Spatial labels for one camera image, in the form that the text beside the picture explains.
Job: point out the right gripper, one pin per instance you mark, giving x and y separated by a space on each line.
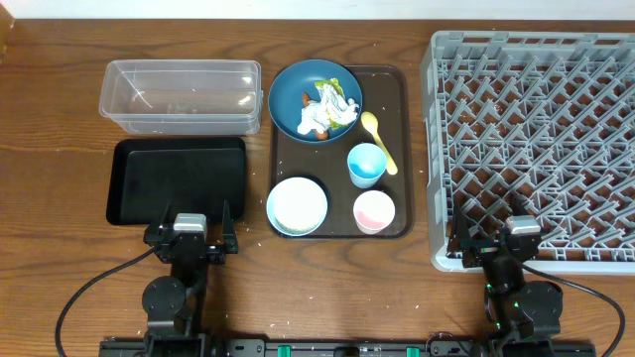
482 251

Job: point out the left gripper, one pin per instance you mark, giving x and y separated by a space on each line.
159 236

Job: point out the light blue rice bowl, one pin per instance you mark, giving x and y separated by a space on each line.
274 223

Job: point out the pink cup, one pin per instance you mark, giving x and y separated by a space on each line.
373 211

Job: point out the light blue cup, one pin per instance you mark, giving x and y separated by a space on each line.
366 164

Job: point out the orange carrot piece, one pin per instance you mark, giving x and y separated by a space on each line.
319 135

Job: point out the white tissue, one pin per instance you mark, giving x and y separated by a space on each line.
315 116

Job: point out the green yellow wrapper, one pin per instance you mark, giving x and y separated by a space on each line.
339 93

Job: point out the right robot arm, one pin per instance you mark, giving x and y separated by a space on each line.
525 314

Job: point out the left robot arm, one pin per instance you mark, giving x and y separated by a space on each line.
174 303

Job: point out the grey dishwasher rack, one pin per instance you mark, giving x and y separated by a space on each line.
544 119

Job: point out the black tray bin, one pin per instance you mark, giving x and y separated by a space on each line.
154 176

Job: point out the white rice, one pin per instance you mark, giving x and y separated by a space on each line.
298 205

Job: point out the brown serving tray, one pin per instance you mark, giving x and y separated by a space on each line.
384 91

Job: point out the clear plastic bin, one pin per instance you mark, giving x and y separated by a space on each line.
216 97

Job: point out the dark blue plate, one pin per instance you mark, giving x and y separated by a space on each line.
285 97

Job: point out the yellow plastic spoon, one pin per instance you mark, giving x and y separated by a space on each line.
370 124

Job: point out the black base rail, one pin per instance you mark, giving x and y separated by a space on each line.
260 348

